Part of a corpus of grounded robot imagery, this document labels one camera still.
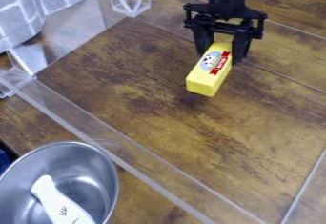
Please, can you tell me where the blue object at edge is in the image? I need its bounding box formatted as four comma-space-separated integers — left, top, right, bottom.
0, 149, 11, 174

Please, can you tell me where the clear acrylic barrier wall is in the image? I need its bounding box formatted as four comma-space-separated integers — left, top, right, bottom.
0, 0, 326, 224

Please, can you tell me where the silver metal bowl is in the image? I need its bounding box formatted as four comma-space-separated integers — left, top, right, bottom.
0, 141, 121, 224

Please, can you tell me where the grey brick pattern cloth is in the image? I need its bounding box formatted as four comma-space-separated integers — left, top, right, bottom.
0, 0, 82, 53

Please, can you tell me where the yellow butter block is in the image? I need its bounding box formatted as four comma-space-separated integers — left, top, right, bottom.
186, 42, 232, 96

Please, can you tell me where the white toy fish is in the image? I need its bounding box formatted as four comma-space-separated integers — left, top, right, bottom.
31, 175, 95, 224

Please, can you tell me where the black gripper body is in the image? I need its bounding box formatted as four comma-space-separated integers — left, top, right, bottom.
184, 0, 268, 40

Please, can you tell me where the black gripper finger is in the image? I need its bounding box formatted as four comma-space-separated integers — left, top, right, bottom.
232, 32, 252, 65
194, 29, 214, 55

